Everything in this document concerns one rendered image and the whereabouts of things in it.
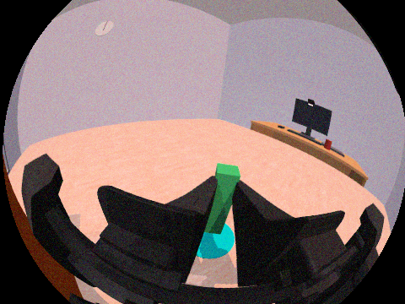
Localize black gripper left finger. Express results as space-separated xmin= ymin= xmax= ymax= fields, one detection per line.
xmin=97 ymin=176 xmax=217 ymax=284

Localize cyan circle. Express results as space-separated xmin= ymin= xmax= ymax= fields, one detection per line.
xmin=196 ymin=224 xmax=235 ymax=259

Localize green post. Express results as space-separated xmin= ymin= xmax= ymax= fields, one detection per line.
xmin=205 ymin=162 xmax=240 ymax=234

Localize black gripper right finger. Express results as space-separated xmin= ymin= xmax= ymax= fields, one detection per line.
xmin=232 ymin=180 xmax=345 ymax=287

